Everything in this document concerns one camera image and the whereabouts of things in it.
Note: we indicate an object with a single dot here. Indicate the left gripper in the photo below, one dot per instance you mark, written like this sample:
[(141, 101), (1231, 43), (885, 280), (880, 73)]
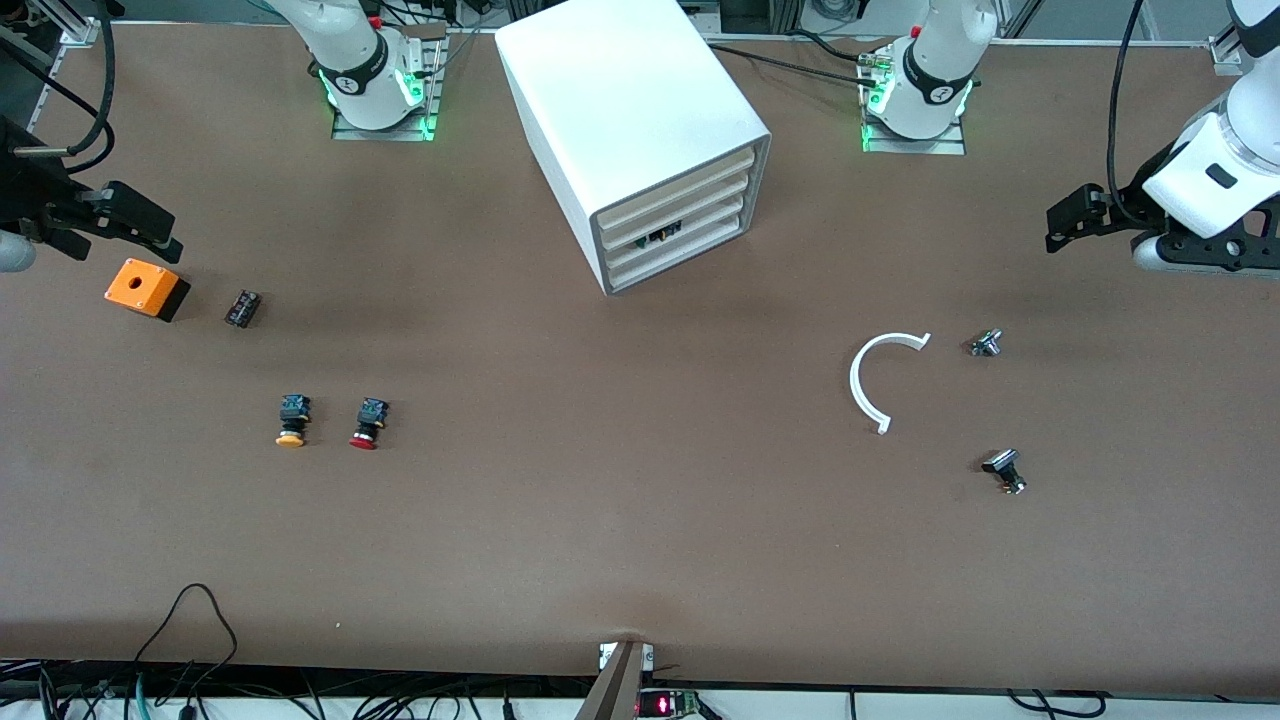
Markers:
[(1122, 207)]

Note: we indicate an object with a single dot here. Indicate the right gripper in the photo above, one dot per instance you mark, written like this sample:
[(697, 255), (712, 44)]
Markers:
[(28, 193)]

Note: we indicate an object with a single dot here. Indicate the white drawer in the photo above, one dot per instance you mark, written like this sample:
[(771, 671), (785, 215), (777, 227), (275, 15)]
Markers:
[(680, 213), (680, 192), (720, 217), (680, 254)]

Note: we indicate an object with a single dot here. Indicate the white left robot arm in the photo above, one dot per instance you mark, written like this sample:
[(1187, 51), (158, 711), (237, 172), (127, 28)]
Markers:
[(940, 50)]

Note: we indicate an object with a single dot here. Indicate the yellow push button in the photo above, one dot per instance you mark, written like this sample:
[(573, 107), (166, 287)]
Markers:
[(292, 410)]

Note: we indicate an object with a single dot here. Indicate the red push button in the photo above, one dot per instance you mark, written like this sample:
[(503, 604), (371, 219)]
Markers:
[(370, 412)]

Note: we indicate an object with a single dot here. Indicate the white drawer cabinet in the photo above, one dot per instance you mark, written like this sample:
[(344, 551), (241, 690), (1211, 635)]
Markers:
[(620, 90)]

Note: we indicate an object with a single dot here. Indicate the orange box with black base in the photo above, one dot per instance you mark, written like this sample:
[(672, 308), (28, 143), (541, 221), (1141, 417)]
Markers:
[(140, 285)]

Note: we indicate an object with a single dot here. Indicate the small black terminal block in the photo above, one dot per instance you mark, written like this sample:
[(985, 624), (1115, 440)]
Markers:
[(243, 308)]

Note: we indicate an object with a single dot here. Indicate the white curved plastic arc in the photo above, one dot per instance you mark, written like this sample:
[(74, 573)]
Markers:
[(854, 380)]

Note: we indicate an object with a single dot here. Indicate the device with red display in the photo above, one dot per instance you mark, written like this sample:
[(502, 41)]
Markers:
[(665, 705)]

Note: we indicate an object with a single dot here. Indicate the black left camera mount bracket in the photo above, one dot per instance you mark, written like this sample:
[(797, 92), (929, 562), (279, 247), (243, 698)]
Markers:
[(1230, 248)]

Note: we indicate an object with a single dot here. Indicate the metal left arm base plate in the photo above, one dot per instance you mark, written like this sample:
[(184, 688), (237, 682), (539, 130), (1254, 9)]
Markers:
[(940, 147)]

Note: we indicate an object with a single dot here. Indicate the small silver knob switch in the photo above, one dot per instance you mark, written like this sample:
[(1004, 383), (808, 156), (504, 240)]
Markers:
[(986, 344)]

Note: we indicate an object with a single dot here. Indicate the aluminium frame profile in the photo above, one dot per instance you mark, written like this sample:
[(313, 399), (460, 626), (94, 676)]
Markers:
[(75, 20), (1225, 55)]

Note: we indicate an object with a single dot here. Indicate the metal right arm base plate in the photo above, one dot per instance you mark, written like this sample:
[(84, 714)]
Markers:
[(350, 133)]

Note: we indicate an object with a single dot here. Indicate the grey metal bracket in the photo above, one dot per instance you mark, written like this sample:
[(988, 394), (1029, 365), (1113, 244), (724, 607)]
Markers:
[(615, 690)]

